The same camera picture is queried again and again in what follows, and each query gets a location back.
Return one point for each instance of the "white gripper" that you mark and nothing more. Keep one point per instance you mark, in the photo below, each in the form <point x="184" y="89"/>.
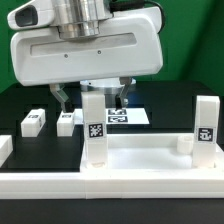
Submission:
<point x="127" y="45"/>

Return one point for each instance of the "white desk tabletop tray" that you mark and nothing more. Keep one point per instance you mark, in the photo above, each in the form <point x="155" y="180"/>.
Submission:
<point x="163" y="151"/>

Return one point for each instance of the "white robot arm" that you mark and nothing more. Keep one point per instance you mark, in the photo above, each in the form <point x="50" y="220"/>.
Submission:
<point x="74" y="18"/>

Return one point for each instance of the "white L-shaped obstacle fence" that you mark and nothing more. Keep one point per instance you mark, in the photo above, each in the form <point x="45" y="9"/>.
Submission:
<point x="105" y="183"/>

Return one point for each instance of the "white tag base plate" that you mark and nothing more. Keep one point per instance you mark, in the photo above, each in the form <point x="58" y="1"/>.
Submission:
<point x="112" y="116"/>

